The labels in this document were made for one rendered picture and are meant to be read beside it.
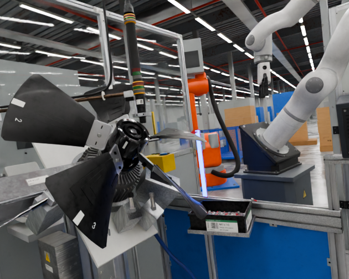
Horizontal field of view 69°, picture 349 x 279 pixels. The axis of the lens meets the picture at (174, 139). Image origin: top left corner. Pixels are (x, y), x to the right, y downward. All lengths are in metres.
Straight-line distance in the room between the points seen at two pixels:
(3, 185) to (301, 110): 1.15
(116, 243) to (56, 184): 0.37
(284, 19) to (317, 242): 0.92
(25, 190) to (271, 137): 1.07
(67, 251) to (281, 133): 1.06
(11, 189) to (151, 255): 1.45
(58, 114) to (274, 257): 1.00
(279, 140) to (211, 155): 3.45
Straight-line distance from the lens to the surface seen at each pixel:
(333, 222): 1.09
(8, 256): 1.52
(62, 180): 0.63
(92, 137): 0.86
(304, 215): 1.10
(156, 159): 1.36
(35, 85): 0.88
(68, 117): 0.85
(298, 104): 1.28
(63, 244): 1.10
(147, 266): 2.08
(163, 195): 1.01
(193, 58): 4.91
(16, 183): 0.81
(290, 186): 1.30
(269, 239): 1.21
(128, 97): 0.94
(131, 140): 0.80
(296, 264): 1.21
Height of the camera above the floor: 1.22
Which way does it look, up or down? 3 degrees down
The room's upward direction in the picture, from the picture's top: 7 degrees counter-clockwise
